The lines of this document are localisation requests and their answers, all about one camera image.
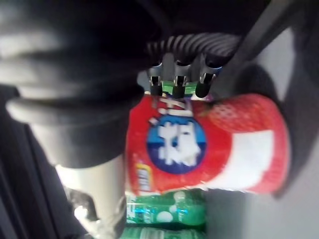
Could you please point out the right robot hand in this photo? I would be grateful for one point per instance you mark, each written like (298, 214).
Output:
(82, 74)

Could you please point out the red strawberry gum bottle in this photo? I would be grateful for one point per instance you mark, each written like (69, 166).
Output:
(214, 149)

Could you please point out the green gum bottle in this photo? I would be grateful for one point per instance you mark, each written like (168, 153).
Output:
(164, 233)
(172, 209)

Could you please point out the grey metal shelf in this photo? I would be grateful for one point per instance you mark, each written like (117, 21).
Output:
(261, 219)

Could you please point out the dark grey shelf bracket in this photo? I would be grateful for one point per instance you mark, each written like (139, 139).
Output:
(264, 30)

